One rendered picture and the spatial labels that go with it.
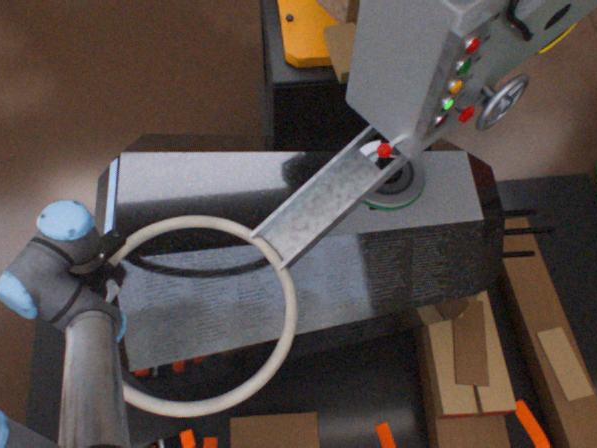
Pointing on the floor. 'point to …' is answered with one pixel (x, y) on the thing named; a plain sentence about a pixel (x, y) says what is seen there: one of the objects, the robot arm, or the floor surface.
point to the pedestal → (300, 90)
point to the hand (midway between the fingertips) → (107, 284)
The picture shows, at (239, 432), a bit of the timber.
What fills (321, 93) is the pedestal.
